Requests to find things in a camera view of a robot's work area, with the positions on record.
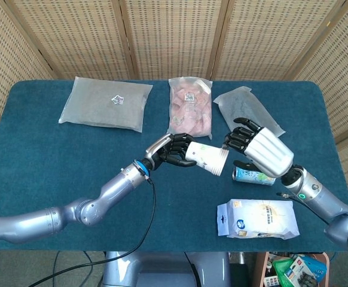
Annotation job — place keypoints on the large grey bag with sticker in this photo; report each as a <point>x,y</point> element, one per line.
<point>96,110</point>

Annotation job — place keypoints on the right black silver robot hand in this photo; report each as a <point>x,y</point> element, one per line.
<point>269,152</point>

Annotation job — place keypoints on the blue snack package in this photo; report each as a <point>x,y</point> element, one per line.
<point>308,269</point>

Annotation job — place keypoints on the white paper food bag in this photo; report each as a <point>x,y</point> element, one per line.
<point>260,218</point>

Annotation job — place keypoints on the blue table cover cloth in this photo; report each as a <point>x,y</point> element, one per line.
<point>72,164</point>

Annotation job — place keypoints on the green snack package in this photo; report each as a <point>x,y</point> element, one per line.
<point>281,267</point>

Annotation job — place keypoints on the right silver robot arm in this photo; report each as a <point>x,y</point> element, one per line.
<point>326,200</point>

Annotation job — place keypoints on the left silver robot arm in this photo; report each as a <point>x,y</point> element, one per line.
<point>117,185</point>

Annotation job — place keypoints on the brown storage crate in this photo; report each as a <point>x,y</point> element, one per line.
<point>260,269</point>

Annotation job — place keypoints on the small grey plastic bag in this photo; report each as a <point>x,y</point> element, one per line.
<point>239,104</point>

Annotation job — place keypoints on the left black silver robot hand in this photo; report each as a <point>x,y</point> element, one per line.
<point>162,149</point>

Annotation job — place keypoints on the clear bag of pink pieces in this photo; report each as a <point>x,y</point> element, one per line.
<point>192,116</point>

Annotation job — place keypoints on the silver robot torso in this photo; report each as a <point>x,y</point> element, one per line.
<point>162,269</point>

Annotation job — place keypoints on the light blue drink can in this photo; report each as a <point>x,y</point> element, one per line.
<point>248,177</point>

